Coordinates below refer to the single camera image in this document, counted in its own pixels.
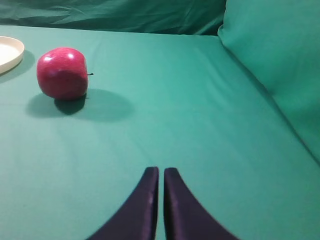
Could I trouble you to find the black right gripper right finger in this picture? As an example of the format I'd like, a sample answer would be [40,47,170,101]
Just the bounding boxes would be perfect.
[163,167,237,240]

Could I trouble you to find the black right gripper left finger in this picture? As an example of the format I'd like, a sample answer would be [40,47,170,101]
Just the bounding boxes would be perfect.
[89,166,159,240]

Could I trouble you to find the red apple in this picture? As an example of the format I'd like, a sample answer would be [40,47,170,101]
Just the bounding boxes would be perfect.
[36,47,91,101]

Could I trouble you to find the pale yellow plate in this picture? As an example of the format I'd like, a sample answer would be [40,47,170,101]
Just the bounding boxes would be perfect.
[0,36,25,74]

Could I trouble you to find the green backdrop cloth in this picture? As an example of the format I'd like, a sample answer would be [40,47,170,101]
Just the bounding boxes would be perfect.
[0,0,320,166]

